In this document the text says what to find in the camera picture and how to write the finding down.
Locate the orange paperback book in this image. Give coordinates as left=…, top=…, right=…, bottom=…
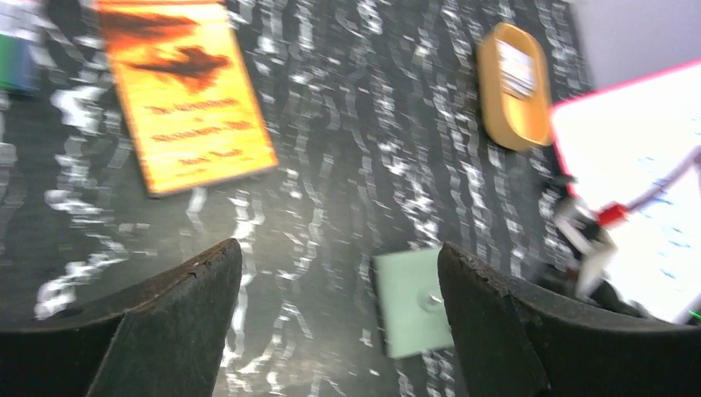
left=97, top=1, right=278, bottom=196

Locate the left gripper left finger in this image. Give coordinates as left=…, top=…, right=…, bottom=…
left=1, top=238, right=242, bottom=396

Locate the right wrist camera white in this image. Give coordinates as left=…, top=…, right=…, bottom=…
left=553, top=198, right=618, bottom=295

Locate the pink framed whiteboard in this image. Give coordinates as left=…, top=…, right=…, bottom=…
left=551, top=61, right=700, bottom=324

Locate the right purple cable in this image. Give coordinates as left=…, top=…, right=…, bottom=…
left=597, top=147, right=701, bottom=228

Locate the green card holder wallet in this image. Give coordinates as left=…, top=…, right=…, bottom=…
left=373, top=247, right=454, bottom=359

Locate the tan oval tray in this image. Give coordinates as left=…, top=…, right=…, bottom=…
left=477, top=22, right=552, bottom=151

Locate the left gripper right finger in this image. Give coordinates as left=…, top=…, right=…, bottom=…
left=437, top=243, right=700, bottom=396

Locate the pack of coloured markers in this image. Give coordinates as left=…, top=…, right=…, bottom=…
left=1, top=1, right=42, bottom=94

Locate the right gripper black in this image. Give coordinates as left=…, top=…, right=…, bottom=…
left=533, top=263, right=652, bottom=318

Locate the silver VIP card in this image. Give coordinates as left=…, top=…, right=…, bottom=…
left=496, top=41, right=536, bottom=99

